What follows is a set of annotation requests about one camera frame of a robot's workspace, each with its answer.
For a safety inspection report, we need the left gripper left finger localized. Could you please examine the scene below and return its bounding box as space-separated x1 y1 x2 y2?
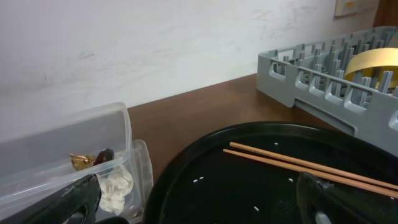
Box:
1 174 101 224

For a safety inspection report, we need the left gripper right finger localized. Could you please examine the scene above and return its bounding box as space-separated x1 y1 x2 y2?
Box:
296 172 397 224

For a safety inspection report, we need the white tissue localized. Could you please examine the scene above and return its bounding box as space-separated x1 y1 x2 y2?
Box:
98 165 134 215

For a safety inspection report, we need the gold snack wrapper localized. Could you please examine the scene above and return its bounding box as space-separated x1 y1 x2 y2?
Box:
69 154 96 171

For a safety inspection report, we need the yellow bowl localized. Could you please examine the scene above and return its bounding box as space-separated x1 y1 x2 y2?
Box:
344 47 397 88

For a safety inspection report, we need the grey dishwasher rack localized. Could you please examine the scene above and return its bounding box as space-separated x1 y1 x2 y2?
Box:
257 26 397 155

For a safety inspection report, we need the right wooden chopstick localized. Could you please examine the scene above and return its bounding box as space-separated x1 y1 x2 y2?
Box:
229 142 397 192

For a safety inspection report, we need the wooden chopstick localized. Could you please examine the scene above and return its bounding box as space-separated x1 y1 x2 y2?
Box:
229 142 397 192
223 149 397 198

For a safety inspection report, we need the left wooden chopstick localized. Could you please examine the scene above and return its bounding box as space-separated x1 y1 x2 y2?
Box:
223 149 397 198

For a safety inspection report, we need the clear plastic bin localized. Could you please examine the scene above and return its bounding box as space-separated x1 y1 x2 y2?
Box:
1 103 141 220

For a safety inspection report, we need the clear bin lid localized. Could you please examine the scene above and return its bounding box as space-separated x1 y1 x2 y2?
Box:
127 139 154 223

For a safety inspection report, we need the round black serving tray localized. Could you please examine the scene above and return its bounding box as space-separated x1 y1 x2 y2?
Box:
144 121 397 223

